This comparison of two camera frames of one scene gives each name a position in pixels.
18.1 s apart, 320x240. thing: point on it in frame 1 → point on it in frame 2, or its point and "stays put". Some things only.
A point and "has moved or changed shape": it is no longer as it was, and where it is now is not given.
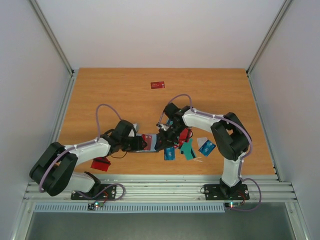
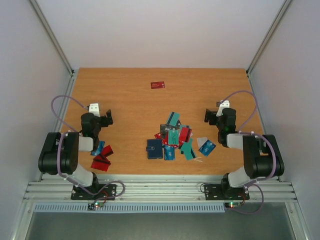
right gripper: (165, 136) → (210, 117)
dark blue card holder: (150, 140) has moved or changed shape
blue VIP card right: (207, 148) stays put
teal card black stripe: (188, 149) stays put
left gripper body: (132, 146) → (105, 123)
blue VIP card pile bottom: (169, 154) stays put
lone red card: (157, 85) stays put
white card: (201, 141) stays put
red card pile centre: (185, 134) stays put
